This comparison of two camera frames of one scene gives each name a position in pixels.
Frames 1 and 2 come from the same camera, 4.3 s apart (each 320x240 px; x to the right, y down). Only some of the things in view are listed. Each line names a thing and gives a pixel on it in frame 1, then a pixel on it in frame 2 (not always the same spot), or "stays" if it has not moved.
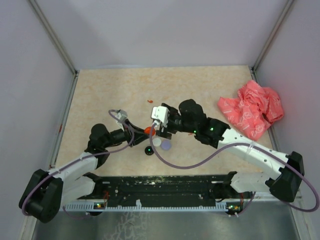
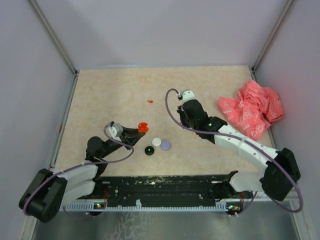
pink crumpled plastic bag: (255, 109) stays
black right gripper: (164, 131) → (181, 112)
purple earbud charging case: (166, 144) stays
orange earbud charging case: (148, 130) → (142, 127)
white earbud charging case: (156, 141) stays
